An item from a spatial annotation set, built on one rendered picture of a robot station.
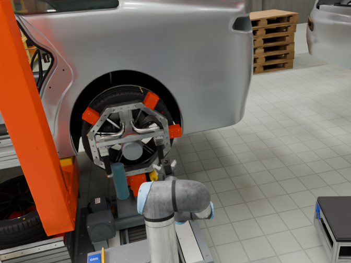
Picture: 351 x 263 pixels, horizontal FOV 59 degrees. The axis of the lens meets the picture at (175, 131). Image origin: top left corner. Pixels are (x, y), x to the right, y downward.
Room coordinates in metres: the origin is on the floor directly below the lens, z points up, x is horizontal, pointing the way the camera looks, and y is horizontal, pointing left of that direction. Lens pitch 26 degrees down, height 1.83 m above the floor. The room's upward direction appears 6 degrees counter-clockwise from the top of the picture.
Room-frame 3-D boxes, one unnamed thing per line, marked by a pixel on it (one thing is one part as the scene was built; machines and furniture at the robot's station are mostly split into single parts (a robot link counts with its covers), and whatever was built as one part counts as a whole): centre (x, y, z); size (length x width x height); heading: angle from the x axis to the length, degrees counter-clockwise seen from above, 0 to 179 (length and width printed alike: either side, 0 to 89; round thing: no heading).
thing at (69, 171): (1.85, 0.82, 0.69); 0.52 x 0.17 x 0.35; 10
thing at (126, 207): (2.09, 0.35, 0.32); 0.40 x 0.30 x 0.28; 100
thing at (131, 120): (1.82, 0.20, 1.03); 0.19 x 0.18 x 0.11; 10
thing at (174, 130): (1.99, 0.01, 0.85); 0.09 x 0.08 x 0.07; 100
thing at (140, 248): (1.28, 0.36, 0.44); 0.43 x 0.17 x 0.03; 100
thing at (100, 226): (1.83, 0.62, 0.26); 0.42 x 0.18 x 0.35; 10
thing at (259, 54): (6.31, -1.70, 0.51); 1.43 x 1.00 x 1.02; 97
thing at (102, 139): (1.79, 0.39, 1.03); 0.19 x 0.18 x 0.11; 10
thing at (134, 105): (1.93, 0.32, 0.85); 0.54 x 0.07 x 0.54; 100
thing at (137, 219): (2.09, 0.35, 0.13); 0.50 x 0.36 x 0.10; 100
